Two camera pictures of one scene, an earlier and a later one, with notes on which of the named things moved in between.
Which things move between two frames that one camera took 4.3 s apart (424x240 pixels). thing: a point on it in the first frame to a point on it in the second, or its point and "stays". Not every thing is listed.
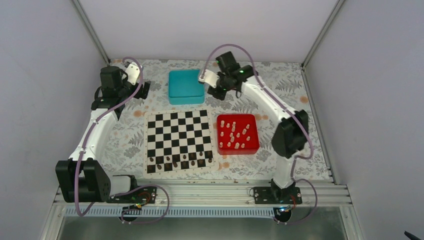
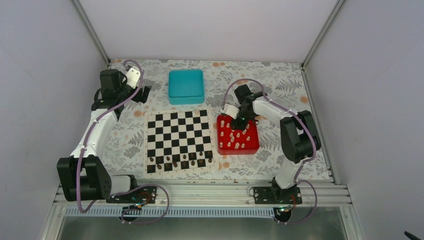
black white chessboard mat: x=179 y=141 stays
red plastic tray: x=237 y=134 stays
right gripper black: x=220 y=96 to x=239 y=126
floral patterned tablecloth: x=124 y=149 stays
